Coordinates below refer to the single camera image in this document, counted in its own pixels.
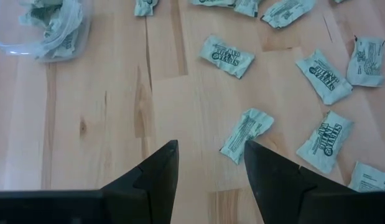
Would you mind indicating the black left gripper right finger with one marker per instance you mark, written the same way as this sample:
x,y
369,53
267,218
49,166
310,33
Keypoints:
x,y
273,186

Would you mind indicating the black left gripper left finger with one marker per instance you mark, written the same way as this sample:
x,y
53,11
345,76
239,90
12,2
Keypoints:
x,y
155,186

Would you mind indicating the pale green stevia packet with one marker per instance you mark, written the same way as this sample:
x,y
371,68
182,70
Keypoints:
x,y
324,77
246,7
39,14
372,179
324,143
245,133
226,56
287,12
145,7
366,62
340,1
211,2
66,37

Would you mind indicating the clear plastic bin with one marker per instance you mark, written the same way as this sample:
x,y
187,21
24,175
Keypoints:
x,y
5,31

